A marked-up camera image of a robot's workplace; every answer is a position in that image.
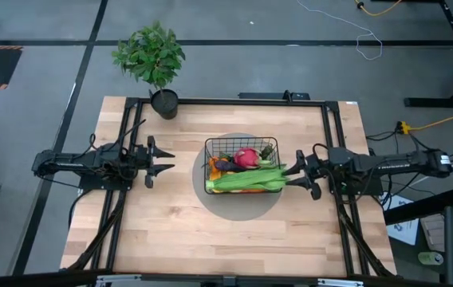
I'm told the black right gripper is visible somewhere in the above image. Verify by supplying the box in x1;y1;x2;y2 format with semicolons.
283;149;332;202

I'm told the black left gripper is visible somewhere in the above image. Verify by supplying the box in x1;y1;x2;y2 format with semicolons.
132;135;176;190

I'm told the green bean bundle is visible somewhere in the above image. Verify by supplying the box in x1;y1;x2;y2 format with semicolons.
205;163;290;194

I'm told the pink dragon fruit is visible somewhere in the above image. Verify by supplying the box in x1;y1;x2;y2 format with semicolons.
232;147;273;170

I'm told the round grey mat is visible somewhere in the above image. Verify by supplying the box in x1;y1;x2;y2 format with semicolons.
192;132;287;222

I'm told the green potted plant black pot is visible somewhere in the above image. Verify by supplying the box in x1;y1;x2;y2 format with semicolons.
111;22;187;120

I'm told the white paper sheet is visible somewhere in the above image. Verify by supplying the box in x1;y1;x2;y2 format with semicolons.
378;193;420;246

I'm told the brown cardboard piece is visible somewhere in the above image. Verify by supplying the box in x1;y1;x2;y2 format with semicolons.
420;214;447;253

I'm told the green can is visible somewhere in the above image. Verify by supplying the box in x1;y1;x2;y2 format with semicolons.
417;250;445;266

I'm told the black crossbeam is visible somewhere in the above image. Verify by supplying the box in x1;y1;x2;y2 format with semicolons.
0;269;453;287

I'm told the black wire basket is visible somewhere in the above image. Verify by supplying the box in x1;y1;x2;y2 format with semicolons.
203;136;282;195

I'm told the black bracket bar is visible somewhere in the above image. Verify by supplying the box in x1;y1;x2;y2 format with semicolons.
238;89;311;101

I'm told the black metal table frame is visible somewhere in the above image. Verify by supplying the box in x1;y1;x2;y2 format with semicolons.
61;96;397;279

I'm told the black floor cable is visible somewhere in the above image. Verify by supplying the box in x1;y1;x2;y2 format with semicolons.
67;189;89;231

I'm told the silver metal bracket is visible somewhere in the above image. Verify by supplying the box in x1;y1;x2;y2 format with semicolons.
316;277;365;287
94;273;143;287

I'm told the yellow extension cable with plug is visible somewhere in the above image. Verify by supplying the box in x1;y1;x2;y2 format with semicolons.
396;114;453;136

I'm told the black desk leg frame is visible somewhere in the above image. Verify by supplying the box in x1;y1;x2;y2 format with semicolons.
369;0;453;108

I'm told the white floor cable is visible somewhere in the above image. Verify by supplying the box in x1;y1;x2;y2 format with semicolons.
296;0;384;62

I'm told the yellow floor cable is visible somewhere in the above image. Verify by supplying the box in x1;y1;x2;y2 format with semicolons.
354;0;404;18

